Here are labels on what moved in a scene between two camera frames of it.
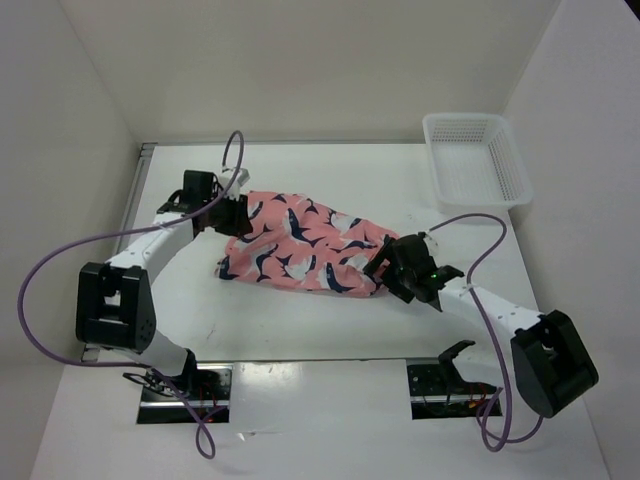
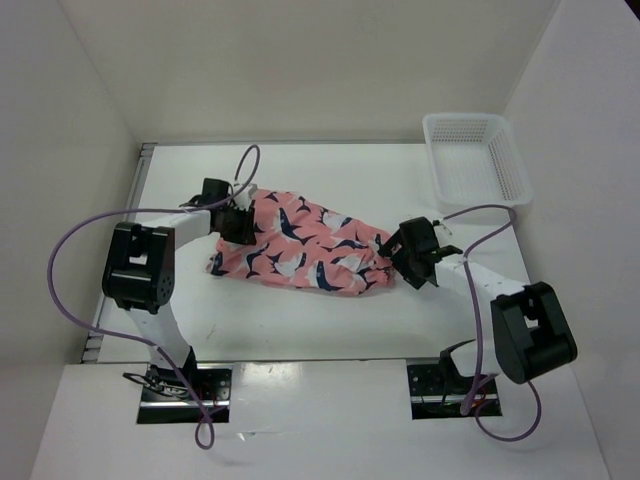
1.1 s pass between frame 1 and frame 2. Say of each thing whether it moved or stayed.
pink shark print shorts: stayed
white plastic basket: stayed
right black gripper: moved
